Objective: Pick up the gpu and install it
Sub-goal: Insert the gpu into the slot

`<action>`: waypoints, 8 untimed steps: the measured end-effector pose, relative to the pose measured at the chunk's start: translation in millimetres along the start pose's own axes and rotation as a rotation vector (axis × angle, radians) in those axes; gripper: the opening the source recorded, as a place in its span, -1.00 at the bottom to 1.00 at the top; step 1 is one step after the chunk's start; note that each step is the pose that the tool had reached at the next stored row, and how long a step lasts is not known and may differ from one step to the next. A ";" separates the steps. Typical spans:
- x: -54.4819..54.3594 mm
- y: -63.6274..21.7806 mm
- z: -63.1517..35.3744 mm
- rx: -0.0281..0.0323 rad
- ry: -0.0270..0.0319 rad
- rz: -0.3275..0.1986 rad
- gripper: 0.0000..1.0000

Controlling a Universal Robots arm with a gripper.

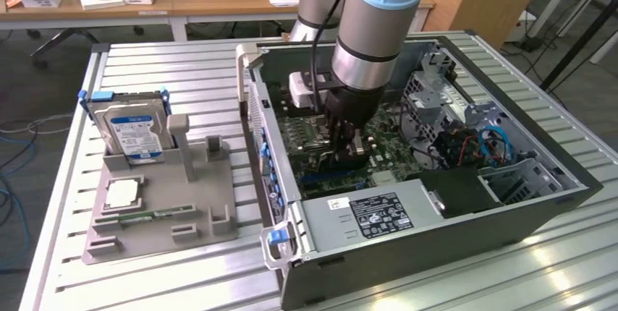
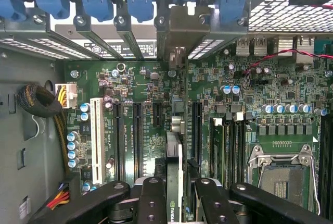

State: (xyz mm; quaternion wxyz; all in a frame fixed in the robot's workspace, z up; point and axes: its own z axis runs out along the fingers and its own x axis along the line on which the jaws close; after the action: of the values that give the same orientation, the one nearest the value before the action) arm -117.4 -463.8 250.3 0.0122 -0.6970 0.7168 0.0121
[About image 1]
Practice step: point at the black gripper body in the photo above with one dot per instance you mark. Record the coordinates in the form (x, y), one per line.
(356, 106)

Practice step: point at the black graphics card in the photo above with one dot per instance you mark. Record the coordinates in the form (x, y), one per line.
(338, 168)

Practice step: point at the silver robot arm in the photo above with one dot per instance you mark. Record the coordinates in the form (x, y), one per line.
(372, 36)

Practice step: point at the CPU socket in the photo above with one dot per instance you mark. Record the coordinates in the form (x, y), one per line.
(317, 130)

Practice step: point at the green motherboard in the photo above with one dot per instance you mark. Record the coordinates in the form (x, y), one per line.
(387, 137)

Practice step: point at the short blue expansion slot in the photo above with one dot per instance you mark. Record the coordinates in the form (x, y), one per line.
(360, 183)

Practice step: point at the silver chipset heat sink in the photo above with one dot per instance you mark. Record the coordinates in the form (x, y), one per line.
(384, 179)

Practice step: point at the long blue expansion slot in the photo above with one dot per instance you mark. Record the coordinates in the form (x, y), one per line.
(314, 180)

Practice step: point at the perforated metal drive cage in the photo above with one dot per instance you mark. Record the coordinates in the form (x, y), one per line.
(425, 108)

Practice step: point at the grey power supply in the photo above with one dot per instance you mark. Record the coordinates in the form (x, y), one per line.
(333, 224)

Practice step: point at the black plastic shroud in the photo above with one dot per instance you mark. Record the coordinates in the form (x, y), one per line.
(459, 191)

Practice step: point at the grey card retainer flap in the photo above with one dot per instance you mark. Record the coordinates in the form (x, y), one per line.
(249, 54)

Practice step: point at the blue case latch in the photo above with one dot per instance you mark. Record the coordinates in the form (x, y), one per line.
(277, 237)

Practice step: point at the black open PC case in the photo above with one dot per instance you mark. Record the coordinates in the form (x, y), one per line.
(435, 253)

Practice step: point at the metal disk bay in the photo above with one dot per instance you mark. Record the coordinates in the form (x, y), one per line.
(527, 181)

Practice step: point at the grey parts rack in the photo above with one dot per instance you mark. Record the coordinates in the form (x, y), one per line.
(160, 195)

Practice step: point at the black power adapter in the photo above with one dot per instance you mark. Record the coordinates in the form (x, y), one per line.
(531, 44)

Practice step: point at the wooden cabinet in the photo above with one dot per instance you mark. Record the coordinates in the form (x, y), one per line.
(488, 0)

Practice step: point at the hard disk with blue label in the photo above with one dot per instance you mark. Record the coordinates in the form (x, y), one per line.
(130, 134)

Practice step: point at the green RAM stick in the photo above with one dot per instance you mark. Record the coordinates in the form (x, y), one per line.
(145, 217)

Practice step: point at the silver CPU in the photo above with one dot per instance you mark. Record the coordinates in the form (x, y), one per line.
(124, 194)

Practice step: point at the black slanted pole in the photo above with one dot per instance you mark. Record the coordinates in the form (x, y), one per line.
(575, 47)

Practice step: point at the blue disk caddy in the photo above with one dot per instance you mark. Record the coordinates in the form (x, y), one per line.
(102, 95)

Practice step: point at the black chair base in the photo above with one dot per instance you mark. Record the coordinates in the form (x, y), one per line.
(64, 43)

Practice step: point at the white labelled box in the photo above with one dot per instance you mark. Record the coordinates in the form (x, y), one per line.
(43, 1)

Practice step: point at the orange packet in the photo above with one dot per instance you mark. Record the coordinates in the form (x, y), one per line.
(13, 0)

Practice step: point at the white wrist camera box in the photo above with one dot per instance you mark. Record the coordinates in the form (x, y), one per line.
(302, 90)

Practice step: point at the white desk frame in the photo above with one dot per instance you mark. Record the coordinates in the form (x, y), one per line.
(580, 0)

